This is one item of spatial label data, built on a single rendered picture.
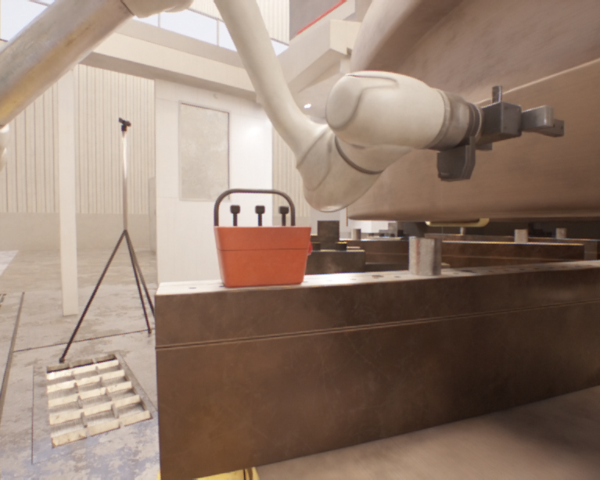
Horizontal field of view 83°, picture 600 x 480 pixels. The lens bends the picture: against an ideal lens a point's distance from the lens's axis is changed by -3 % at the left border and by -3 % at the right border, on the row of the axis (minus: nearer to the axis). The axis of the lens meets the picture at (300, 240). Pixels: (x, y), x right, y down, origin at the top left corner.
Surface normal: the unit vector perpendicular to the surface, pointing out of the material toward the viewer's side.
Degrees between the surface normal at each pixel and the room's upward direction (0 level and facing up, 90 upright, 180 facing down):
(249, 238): 97
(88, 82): 90
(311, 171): 119
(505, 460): 0
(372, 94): 87
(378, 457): 0
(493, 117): 90
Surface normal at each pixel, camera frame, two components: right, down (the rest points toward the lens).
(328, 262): -0.07, 0.04
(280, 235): 0.30, 0.16
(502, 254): -0.45, 0.04
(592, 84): -0.89, 0.02
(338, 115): -0.81, 0.22
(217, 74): 0.61, 0.04
